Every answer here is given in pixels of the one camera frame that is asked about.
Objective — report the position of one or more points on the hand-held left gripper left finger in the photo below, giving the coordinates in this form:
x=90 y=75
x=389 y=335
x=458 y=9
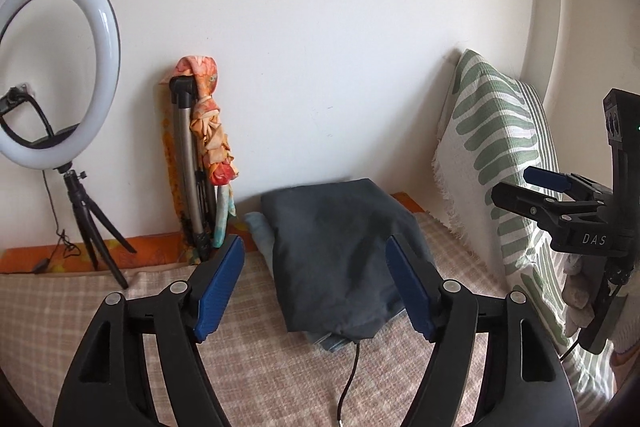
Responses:
x=220 y=287

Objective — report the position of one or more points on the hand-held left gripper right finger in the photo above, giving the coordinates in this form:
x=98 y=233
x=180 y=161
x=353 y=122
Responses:
x=410 y=287

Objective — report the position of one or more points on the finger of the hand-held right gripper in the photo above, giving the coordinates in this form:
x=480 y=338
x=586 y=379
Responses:
x=520 y=202
x=545 y=178

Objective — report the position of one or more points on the black pants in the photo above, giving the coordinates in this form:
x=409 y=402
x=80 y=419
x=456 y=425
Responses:
x=330 y=257

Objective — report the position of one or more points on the person's right hand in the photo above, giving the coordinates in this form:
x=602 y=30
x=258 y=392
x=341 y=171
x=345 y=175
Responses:
x=580 y=292

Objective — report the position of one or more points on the light blue folded cloth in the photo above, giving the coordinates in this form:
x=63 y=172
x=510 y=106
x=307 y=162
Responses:
x=257 y=232

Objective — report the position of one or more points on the green striped white pillow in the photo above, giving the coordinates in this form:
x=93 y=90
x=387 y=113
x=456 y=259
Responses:
x=480 y=132

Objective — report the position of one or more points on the beige checked blanket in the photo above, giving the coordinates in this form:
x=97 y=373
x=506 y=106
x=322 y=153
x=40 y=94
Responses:
x=250 y=382

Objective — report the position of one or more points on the black phone holder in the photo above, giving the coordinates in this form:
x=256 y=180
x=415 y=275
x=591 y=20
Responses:
x=12 y=99

